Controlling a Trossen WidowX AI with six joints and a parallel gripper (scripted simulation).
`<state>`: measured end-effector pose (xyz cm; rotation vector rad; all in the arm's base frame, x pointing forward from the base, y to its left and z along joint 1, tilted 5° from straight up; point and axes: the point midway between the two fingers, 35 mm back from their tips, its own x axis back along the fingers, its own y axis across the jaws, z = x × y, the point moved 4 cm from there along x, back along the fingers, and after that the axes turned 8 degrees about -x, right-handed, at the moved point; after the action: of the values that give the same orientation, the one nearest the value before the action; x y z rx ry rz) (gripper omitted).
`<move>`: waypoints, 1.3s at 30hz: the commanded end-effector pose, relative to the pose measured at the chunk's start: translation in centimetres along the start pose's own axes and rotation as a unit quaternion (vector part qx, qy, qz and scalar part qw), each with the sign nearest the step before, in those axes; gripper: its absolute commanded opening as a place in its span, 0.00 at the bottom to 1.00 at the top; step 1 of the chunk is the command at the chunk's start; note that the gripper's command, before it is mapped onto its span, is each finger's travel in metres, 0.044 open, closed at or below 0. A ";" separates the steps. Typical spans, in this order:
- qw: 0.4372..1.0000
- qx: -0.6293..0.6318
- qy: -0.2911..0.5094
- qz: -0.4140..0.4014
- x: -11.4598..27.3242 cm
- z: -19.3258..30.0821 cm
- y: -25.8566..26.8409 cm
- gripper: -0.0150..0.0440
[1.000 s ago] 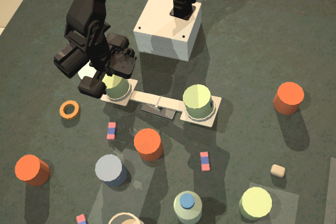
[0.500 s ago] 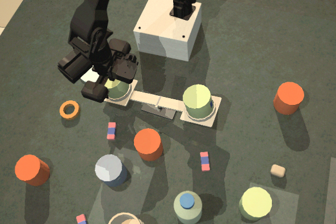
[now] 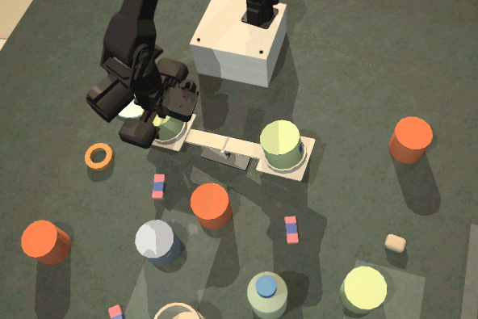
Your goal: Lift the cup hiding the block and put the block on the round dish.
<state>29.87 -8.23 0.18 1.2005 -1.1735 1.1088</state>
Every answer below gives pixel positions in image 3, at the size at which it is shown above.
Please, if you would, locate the orange cylinder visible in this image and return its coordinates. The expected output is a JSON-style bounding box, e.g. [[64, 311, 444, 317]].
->
[[22, 220, 71, 265], [191, 183, 232, 230], [389, 116, 433, 164]]

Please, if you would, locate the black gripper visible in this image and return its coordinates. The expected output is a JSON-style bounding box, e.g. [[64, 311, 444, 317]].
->
[[119, 58, 189, 149]]

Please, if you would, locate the orange ring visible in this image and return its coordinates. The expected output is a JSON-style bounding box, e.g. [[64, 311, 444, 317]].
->
[[85, 143, 114, 171]]

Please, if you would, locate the cream balance beam with square pans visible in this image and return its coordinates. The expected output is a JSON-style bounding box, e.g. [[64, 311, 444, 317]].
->
[[151, 114, 316, 182]]

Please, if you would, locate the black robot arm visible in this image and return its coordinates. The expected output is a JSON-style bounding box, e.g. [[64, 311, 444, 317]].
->
[[86, 0, 279, 123]]

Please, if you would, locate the cream-white round dish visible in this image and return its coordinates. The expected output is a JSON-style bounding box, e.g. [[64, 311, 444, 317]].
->
[[118, 100, 143, 118]]

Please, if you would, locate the grey cylinder with white top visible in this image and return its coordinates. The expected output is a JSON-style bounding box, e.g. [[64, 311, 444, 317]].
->
[[135, 220, 181, 266]]

